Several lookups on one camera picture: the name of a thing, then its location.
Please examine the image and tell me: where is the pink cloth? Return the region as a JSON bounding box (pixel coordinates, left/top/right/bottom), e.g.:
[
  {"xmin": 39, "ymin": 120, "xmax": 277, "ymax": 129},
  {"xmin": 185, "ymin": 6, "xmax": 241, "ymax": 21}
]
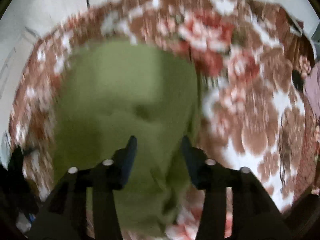
[{"xmin": 303, "ymin": 62, "xmax": 320, "ymax": 119}]

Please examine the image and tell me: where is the floral red brown blanket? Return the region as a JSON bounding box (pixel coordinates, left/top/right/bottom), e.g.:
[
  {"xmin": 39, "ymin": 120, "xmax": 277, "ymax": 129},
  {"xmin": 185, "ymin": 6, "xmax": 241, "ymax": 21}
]
[{"xmin": 8, "ymin": 0, "xmax": 319, "ymax": 239}]

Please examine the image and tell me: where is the olive green jacket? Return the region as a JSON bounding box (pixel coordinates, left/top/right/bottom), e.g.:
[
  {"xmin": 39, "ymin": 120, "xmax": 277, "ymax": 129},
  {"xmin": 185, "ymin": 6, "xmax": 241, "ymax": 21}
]
[{"xmin": 50, "ymin": 40, "xmax": 200, "ymax": 237}]

